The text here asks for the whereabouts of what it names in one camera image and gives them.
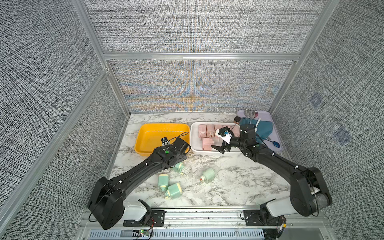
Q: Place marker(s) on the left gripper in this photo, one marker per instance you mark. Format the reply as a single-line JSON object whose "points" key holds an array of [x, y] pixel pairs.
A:
{"points": [[182, 158]]}

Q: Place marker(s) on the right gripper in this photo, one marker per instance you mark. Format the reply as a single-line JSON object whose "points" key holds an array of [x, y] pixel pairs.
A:
{"points": [[225, 145]]}

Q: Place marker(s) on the pink sharpener front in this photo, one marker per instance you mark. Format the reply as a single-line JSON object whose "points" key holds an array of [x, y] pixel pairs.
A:
{"points": [[207, 144]]}

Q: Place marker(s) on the white storage box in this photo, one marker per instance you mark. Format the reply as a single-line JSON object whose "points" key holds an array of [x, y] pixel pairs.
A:
{"points": [[197, 144]]}

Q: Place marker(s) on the yellow storage box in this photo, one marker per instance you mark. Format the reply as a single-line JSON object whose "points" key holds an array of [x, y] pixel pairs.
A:
{"points": [[150, 136]]}

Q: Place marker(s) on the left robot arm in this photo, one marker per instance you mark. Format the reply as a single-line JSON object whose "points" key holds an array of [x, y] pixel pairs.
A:
{"points": [[106, 202]]}

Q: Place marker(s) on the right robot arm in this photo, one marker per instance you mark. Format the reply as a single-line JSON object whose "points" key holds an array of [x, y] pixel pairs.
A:
{"points": [[309, 192]]}

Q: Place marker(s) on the green sharpener upper left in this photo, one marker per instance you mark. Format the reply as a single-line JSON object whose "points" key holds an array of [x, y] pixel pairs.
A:
{"points": [[179, 168]]}

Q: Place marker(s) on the green sharpener centre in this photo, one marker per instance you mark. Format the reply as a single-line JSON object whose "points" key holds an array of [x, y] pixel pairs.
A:
{"points": [[208, 176]]}

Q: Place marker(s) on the green sharpener front yellow cap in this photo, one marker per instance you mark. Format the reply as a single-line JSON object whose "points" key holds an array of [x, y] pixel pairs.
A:
{"points": [[173, 191]]}

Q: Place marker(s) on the white plastic spoon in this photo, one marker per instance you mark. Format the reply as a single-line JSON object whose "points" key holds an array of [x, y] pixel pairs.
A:
{"points": [[256, 122]]}

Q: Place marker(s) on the silver ornate spoon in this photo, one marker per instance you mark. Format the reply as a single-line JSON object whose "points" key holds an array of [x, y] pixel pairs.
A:
{"points": [[253, 114]]}

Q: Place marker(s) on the teal cloth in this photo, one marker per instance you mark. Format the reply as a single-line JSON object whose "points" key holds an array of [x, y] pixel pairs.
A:
{"points": [[265, 128]]}

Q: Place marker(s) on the lavender tray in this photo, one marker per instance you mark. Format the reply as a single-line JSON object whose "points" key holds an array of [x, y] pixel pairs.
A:
{"points": [[274, 136]]}

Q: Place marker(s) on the blue spoon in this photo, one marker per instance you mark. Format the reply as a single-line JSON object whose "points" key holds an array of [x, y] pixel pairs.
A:
{"points": [[276, 144]]}

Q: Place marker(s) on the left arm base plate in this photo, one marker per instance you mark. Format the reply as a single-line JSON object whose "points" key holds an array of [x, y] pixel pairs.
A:
{"points": [[151, 218]]}

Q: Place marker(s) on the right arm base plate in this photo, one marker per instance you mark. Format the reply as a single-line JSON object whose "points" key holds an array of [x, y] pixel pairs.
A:
{"points": [[252, 218]]}

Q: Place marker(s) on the aluminium front rail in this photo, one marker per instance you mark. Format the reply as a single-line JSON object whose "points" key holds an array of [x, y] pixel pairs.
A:
{"points": [[197, 224]]}

